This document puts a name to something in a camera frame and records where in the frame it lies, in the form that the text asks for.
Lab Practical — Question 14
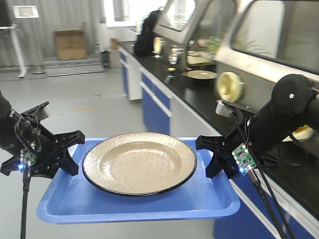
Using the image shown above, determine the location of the metal floor grating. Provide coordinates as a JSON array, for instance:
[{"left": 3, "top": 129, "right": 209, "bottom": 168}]
[{"left": 44, "top": 54, "right": 104, "bottom": 77}]

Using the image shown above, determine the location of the beige plate black rim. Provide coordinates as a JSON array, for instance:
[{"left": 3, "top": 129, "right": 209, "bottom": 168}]
[{"left": 82, "top": 132, "right": 197, "bottom": 197}]

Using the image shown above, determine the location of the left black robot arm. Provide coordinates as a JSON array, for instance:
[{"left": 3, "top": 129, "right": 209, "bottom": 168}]
[{"left": 0, "top": 96, "right": 85, "bottom": 179}]

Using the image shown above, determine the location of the blue white lab cabinet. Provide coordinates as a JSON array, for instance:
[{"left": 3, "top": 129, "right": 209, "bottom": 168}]
[{"left": 119, "top": 41, "right": 319, "bottom": 239}]

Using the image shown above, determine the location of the blue plastic tray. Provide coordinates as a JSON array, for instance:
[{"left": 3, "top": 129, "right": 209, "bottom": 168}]
[{"left": 37, "top": 150, "right": 240, "bottom": 224}]

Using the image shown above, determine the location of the cardboard box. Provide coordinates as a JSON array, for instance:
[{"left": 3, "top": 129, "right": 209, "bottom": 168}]
[{"left": 54, "top": 22, "right": 87, "bottom": 61}]

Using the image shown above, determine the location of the white standing desk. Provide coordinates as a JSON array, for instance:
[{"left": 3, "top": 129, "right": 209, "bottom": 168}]
[{"left": 0, "top": 24, "right": 28, "bottom": 79}]

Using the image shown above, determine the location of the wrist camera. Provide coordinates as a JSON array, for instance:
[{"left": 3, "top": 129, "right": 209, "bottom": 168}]
[
  {"left": 21, "top": 101, "right": 51, "bottom": 120},
  {"left": 215, "top": 100, "right": 252, "bottom": 118}
]

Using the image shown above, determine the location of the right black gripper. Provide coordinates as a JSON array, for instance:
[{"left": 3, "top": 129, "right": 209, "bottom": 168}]
[{"left": 195, "top": 74, "right": 319, "bottom": 178}]

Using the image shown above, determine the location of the grey glove box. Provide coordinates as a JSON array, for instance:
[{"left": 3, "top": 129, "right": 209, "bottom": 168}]
[{"left": 155, "top": 0, "right": 319, "bottom": 110}]

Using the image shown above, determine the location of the left braided cable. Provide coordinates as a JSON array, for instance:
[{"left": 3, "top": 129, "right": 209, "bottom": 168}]
[{"left": 19, "top": 166, "right": 31, "bottom": 239}]

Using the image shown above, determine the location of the sign on metal stand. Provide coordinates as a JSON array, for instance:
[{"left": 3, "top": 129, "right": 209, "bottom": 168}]
[{"left": 13, "top": 5, "right": 45, "bottom": 75}]

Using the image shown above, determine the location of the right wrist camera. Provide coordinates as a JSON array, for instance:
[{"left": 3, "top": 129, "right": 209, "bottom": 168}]
[{"left": 215, "top": 100, "right": 252, "bottom": 118}]

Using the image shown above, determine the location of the black backpack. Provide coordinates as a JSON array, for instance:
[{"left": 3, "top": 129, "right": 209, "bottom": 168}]
[{"left": 134, "top": 10, "right": 161, "bottom": 57}]

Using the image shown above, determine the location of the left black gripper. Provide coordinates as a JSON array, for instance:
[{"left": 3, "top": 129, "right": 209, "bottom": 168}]
[{"left": 0, "top": 109, "right": 85, "bottom": 178}]

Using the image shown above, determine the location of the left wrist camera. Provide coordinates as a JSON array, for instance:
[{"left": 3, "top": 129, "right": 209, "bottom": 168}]
[{"left": 21, "top": 101, "right": 51, "bottom": 120}]

